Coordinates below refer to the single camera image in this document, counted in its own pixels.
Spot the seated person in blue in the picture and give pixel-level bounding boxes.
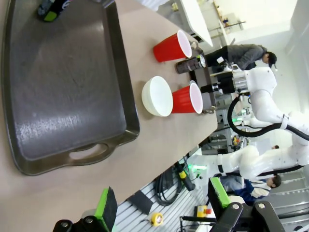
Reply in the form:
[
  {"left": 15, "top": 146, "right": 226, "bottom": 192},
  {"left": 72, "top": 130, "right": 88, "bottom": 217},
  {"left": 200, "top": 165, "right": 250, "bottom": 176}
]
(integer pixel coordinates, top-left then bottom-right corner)
[{"left": 220, "top": 174, "right": 282, "bottom": 206}]

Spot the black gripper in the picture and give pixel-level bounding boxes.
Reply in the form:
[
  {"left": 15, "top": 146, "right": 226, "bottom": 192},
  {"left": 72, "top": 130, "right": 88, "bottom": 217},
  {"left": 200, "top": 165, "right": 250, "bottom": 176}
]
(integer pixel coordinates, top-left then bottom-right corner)
[{"left": 200, "top": 72, "right": 235, "bottom": 95}]

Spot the black square pad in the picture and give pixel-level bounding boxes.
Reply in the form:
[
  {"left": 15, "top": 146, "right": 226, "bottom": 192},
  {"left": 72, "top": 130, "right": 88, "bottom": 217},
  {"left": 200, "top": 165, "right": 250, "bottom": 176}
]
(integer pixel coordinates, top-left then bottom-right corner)
[{"left": 127, "top": 190, "right": 153, "bottom": 215}]

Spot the black and green can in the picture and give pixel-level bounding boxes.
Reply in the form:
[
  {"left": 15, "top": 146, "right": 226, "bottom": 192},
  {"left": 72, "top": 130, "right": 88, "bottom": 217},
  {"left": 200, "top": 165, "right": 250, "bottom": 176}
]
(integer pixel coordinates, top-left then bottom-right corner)
[{"left": 37, "top": 0, "right": 73, "bottom": 23}]

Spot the white background counter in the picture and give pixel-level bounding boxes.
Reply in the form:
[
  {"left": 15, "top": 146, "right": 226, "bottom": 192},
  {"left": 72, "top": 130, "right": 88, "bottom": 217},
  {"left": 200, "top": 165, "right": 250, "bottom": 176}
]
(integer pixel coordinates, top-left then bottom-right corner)
[{"left": 172, "top": 0, "right": 214, "bottom": 48}]

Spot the large dark grey serving tray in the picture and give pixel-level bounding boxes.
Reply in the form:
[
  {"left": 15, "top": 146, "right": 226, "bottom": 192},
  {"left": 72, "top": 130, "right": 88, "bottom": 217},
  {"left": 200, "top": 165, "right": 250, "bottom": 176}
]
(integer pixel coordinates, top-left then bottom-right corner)
[{"left": 1, "top": 0, "right": 140, "bottom": 176}]

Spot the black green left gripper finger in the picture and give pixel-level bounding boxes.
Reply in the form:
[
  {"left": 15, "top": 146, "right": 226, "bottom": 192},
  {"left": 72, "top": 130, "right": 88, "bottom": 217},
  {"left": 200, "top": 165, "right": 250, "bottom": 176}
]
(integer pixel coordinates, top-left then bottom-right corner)
[{"left": 53, "top": 186, "right": 118, "bottom": 232}]

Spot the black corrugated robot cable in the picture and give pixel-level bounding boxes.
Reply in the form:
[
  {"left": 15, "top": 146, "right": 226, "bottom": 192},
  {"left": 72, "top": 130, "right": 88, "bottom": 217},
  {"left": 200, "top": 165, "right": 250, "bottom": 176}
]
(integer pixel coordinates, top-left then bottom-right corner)
[{"left": 227, "top": 94, "right": 309, "bottom": 141}]

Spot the white ribbed object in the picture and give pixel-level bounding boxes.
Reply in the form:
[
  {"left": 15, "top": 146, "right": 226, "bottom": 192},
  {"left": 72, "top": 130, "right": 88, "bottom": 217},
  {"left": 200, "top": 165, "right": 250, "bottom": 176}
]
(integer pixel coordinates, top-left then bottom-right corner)
[{"left": 135, "top": 0, "right": 167, "bottom": 12}]

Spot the person in grey jacket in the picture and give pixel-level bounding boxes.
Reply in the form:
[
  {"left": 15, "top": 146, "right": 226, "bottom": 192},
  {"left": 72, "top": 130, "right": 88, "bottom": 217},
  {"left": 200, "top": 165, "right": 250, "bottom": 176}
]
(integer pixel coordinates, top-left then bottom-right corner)
[{"left": 204, "top": 43, "right": 278, "bottom": 73}]

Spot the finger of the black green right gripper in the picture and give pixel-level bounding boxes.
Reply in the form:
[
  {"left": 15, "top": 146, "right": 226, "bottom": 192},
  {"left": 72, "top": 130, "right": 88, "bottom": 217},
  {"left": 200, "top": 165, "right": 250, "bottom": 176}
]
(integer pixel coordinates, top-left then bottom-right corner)
[{"left": 208, "top": 177, "right": 286, "bottom": 232}]

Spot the white ceramic bowl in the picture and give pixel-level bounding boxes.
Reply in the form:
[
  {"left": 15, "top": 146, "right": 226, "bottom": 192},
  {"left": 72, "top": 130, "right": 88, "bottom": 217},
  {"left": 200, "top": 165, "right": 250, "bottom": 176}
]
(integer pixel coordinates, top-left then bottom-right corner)
[{"left": 141, "top": 75, "right": 173, "bottom": 117}]

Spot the red plastic cup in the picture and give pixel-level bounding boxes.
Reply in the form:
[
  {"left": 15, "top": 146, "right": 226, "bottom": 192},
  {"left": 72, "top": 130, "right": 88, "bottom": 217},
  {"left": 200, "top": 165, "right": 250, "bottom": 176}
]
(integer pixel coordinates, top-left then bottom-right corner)
[
  {"left": 153, "top": 29, "right": 193, "bottom": 63},
  {"left": 170, "top": 82, "right": 204, "bottom": 115}
]

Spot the coiled black cable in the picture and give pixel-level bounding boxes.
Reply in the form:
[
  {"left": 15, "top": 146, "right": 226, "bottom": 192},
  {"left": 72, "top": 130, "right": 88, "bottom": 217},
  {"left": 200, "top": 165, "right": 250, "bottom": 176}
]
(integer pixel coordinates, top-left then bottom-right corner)
[{"left": 154, "top": 169, "right": 185, "bottom": 207}]

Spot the yellow emergency stop box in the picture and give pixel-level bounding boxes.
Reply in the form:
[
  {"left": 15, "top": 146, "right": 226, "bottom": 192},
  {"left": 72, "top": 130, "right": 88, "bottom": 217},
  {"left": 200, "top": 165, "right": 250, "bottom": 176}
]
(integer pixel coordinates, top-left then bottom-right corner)
[{"left": 196, "top": 205, "right": 212, "bottom": 218}]

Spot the yellow tape measure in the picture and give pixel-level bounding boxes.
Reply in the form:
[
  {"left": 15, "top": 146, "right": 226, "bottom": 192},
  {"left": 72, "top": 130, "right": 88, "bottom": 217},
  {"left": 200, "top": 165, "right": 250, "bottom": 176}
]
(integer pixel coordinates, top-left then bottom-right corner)
[{"left": 150, "top": 212, "right": 164, "bottom": 227}]

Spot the black cylindrical bottle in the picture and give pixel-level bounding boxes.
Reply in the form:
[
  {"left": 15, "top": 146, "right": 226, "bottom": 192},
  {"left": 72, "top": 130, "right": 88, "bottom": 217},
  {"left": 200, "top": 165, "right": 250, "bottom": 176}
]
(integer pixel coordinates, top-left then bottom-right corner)
[{"left": 175, "top": 54, "right": 207, "bottom": 74}]

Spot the black yellow handheld controller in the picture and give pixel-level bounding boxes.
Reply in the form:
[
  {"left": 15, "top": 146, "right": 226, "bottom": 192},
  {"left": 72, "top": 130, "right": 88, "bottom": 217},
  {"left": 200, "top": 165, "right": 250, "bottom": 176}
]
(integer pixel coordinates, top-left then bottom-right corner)
[{"left": 174, "top": 161, "right": 196, "bottom": 191}]

